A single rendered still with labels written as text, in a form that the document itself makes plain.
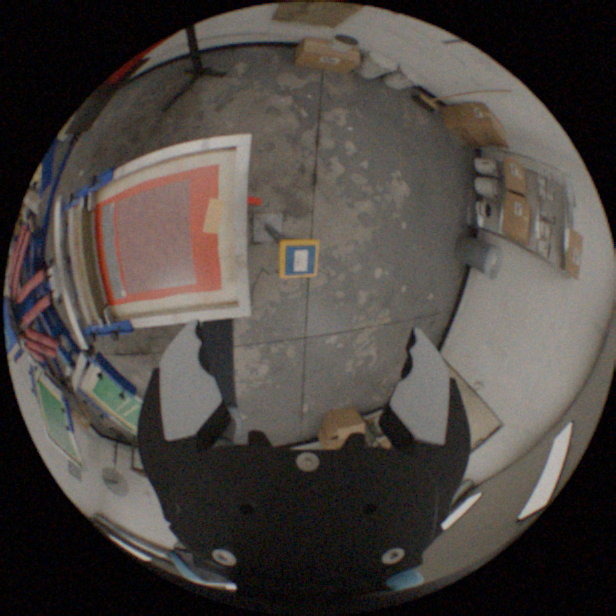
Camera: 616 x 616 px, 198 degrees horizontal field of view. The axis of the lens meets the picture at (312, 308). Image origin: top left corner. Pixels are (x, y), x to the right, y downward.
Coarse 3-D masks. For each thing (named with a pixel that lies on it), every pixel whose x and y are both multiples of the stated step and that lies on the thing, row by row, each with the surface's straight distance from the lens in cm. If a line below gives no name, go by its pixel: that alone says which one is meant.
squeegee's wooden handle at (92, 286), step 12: (84, 216) 82; (84, 228) 81; (84, 240) 81; (84, 252) 80; (84, 264) 80; (84, 276) 82; (96, 276) 85; (96, 288) 84; (96, 300) 84; (96, 312) 83
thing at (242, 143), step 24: (192, 144) 66; (216, 144) 64; (240, 144) 63; (120, 168) 78; (144, 168) 75; (240, 168) 61; (240, 192) 60; (72, 216) 97; (240, 216) 60; (72, 240) 96; (240, 240) 61; (72, 264) 98; (240, 264) 63; (240, 288) 65; (168, 312) 76; (192, 312) 71; (216, 312) 70; (240, 312) 69
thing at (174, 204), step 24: (216, 168) 66; (120, 192) 79; (144, 192) 73; (168, 192) 69; (192, 192) 66; (216, 192) 64; (96, 216) 88; (120, 216) 78; (144, 216) 72; (168, 216) 68; (192, 216) 66; (96, 240) 88; (120, 240) 79; (144, 240) 73
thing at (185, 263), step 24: (168, 240) 69; (192, 240) 66; (216, 240) 65; (120, 264) 80; (144, 264) 75; (168, 264) 71; (192, 264) 68; (216, 264) 67; (144, 288) 78; (168, 288) 74; (192, 288) 71; (216, 288) 70
